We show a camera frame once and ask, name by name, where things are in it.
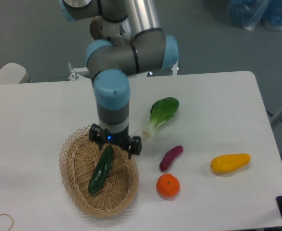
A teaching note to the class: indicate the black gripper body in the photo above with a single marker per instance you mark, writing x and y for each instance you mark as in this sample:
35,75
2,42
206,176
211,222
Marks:
120,139

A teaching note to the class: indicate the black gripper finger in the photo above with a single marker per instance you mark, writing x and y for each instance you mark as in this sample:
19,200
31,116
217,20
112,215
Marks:
97,135
133,146

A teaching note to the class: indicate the dark green cucumber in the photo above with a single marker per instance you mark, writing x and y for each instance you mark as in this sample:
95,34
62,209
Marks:
101,171

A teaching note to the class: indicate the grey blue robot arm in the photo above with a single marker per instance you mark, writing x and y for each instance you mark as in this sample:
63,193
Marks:
131,41

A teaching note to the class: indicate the woven wicker basket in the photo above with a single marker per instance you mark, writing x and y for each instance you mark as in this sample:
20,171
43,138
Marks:
77,161

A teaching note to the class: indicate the purple sweet potato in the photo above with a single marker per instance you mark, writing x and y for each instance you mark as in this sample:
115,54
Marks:
170,156

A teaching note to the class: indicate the green bok choy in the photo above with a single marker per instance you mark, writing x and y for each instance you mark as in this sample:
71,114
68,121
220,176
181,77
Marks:
161,112

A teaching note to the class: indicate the orange mandarin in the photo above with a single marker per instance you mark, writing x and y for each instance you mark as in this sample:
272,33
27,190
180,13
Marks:
168,185

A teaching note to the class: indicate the yellow papaya fruit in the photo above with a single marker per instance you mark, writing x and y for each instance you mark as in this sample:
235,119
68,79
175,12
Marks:
229,162

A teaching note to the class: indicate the white chair armrest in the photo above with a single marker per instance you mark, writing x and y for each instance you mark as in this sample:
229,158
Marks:
13,73

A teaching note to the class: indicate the tan rubber band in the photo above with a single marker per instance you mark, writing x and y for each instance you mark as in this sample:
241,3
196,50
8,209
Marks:
12,221

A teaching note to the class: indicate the blue plastic bag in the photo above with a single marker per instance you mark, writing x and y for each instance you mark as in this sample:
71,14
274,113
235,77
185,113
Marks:
247,14

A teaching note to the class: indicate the white metal base frame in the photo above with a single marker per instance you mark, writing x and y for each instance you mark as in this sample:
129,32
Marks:
82,73

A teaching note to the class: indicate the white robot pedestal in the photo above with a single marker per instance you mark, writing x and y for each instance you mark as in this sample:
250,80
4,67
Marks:
96,29

